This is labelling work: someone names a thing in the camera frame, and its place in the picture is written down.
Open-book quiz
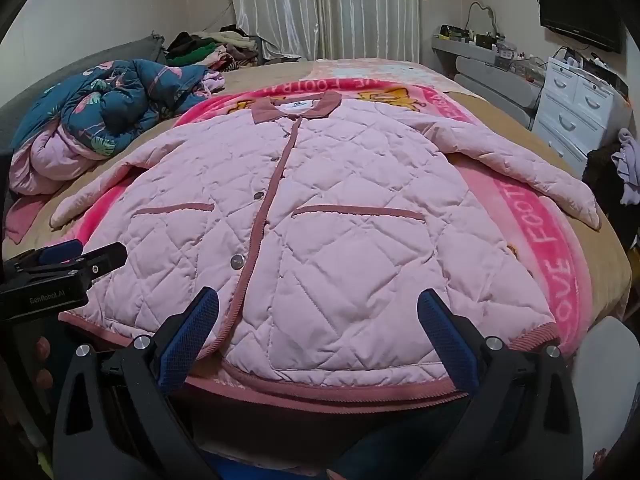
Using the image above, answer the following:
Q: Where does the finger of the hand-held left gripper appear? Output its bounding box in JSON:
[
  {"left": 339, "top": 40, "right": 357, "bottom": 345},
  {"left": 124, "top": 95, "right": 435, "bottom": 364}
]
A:
[
  {"left": 5, "top": 240, "right": 83, "bottom": 273},
  {"left": 5, "top": 242, "right": 128, "bottom": 291}
]

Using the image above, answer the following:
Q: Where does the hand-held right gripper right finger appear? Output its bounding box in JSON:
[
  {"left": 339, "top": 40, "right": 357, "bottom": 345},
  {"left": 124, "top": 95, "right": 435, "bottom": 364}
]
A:
[{"left": 327, "top": 289, "right": 583, "bottom": 480}]

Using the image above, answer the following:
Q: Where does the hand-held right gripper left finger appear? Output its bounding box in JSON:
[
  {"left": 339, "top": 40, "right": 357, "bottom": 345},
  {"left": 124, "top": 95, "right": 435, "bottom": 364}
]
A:
[{"left": 52, "top": 287, "right": 221, "bottom": 480}]

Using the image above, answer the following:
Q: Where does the pink quilted jacket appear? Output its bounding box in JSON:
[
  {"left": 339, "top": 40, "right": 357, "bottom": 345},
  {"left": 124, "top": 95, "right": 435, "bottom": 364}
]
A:
[{"left": 50, "top": 92, "right": 601, "bottom": 403}]

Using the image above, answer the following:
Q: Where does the pile of folded clothes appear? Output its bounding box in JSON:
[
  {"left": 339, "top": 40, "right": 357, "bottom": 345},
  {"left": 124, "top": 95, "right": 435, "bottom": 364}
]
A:
[{"left": 165, "top": 24, "right": 261, "bottom": 73}]

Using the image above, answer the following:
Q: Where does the dark clothes heap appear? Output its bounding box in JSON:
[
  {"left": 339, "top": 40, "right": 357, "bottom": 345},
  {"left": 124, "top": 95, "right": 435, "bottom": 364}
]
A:
[{"left": 582, "top": 127, "right": 640, "bottom": 211}]

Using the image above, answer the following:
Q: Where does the person's left hand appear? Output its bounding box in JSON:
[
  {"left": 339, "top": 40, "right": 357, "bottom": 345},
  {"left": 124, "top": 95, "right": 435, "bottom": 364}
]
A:
[{"left": 31, "top": 335, "right": 55, "bottom": 388}]

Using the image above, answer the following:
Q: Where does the dark pink small cloth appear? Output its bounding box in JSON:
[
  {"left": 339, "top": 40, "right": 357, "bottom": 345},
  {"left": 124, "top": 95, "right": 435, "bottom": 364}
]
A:
[{"left": 4, "top": 192, "right": 56, "bottom": 246}]

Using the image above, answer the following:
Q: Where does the pink printed blanket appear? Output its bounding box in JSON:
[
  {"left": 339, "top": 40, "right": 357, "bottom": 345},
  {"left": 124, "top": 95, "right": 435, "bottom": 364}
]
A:
[{"left": 57, "top": 77, "right": 593, "bottom": 406}]

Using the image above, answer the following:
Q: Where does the blue floral duvet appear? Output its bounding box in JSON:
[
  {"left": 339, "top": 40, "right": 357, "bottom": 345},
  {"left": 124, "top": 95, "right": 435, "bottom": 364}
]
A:
[{"left": 10, "top": 59, "right": 226, "bottom": 196}]

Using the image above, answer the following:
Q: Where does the white bed base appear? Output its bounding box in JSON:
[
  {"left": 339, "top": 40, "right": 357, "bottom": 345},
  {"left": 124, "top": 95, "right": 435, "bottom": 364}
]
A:
[{"left": 570, "top": 315, "right": 640, "bottom": 480}]

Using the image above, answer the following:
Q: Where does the round bed with tan sheet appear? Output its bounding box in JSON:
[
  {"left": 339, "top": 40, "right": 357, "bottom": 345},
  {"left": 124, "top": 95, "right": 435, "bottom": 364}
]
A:
[{"left": 0, "top": 57, "right": 633, "bottom": 361}]

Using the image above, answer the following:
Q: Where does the grey quilted headboard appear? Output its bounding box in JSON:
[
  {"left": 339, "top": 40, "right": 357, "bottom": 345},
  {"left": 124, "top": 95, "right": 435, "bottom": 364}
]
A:
[{"left": 0, "top": 32, "right": 166, "bottom": 151}]

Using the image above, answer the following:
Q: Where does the lilac cloth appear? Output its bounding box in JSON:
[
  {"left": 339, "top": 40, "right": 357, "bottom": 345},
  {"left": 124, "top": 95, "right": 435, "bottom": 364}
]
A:
[{"left": 611, "top": 127, "right": 640, "bottom": 186}]

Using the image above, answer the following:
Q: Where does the white drawer cabinet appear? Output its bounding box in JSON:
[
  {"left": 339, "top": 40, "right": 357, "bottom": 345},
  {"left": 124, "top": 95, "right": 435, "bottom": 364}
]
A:
[{"left": 531, "top": 56, "right": 631, "bottom": 178}]

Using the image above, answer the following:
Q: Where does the peach patterned mat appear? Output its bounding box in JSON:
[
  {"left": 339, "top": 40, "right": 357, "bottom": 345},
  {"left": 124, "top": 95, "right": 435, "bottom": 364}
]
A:
[{"left": 307, "top": 57, "right": 456, "bottom": 86}]

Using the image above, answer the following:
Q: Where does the grey desk with clutter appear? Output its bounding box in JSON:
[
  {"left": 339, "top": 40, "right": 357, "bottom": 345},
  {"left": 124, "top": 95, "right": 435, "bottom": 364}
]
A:
[{"left": 435, "top": 22, "right": 546, "bottom": 78}]

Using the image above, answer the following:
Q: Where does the white curtain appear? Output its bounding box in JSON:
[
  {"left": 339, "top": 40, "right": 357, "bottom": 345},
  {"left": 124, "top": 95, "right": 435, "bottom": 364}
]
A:
[
  {"left": 312, "top": 0, "right": 421, "bottom": 63},
  {"left": 230, "top": 0, "right": 321, "bottom": 63}
]

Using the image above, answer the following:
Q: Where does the black electronics box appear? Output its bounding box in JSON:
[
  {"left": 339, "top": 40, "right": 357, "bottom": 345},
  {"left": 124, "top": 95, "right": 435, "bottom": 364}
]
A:
[{"left": 582, "top": 57, "right": 630, "bottom": 93}]

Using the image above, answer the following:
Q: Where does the black flat television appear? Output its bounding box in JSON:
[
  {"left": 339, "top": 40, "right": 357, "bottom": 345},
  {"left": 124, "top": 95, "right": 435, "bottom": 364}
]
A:
[{"left": 536, "top": 0, "right": 623, "bottom": 53}]

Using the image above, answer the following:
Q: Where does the grey wall shelf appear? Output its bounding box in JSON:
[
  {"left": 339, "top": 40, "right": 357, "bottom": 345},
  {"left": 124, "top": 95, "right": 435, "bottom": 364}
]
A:
[{"left": 431, "top": 35, "right": 506, "bottom": 68}]

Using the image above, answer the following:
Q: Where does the white wall cable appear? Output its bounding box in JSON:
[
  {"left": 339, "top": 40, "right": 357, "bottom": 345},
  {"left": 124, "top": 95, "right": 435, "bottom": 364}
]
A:
[{"left": 467, "top": 1, "right": 498, "bottom": 31}]

